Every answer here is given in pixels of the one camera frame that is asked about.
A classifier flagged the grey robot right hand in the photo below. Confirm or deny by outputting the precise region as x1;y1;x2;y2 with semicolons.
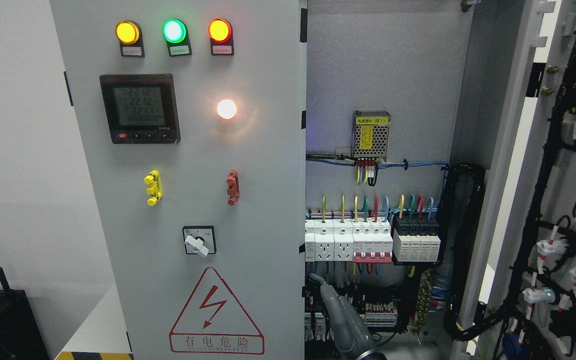
309;273;386;360

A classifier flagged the grey cabinet door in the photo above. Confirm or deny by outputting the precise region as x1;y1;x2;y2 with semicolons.
444;0;576;360
50;0;306;360

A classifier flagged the lower relay terminal row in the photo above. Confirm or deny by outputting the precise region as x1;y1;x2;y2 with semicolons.
301;284;399;343

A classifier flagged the black white surge protector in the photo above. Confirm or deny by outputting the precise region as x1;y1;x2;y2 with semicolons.
392;215;442;265

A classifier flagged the red electric hazard warning sticker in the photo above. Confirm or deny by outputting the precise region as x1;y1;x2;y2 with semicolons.
169;267;265;355

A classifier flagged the red terminal connector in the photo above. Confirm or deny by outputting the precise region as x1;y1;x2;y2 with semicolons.
226;170;240;207

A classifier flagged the metal mesh power supply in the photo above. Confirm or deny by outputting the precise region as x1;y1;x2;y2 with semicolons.
352;111;391;160

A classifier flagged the yellow terminal connector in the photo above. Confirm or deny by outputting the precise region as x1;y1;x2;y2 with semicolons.
143;170;163;207

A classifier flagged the white glowing indicator light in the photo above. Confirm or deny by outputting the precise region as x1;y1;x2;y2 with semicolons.
215;99;238;120

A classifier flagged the black digital power meter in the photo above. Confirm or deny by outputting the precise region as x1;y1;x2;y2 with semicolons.
99;73;181;144

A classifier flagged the red indicator light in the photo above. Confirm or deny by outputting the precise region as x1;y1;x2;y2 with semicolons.
207;18;234;56

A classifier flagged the black box with antenna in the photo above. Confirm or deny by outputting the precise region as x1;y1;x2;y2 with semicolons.
0;266;50;360

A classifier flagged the green indicator light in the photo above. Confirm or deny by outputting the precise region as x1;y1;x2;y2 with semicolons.
162;18;192;57

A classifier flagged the yellow indicator light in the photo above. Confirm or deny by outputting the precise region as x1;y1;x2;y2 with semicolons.
115;20;145;58

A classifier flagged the red handled circuit breaker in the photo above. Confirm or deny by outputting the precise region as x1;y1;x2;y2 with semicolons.
352;218;393;264

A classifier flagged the black corrugated cable loom right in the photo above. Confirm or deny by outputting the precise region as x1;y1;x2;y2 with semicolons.
438;163;487;342

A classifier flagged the white rotary selector switch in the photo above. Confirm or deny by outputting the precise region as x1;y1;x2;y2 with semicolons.
182;225;217;258

